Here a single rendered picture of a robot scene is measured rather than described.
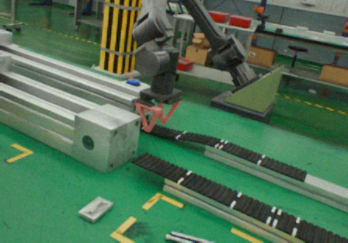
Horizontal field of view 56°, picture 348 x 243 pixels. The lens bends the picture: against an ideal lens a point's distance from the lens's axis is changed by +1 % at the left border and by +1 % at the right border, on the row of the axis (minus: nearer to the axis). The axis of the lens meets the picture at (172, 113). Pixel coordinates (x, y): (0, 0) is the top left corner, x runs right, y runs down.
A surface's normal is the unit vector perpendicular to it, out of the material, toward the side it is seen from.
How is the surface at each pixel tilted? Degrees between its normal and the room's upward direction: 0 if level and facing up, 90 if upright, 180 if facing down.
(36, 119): 90
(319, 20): 90
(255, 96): 90
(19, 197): 0
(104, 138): 90
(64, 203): 0
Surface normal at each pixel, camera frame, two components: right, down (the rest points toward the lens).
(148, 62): -0.41, 0.26
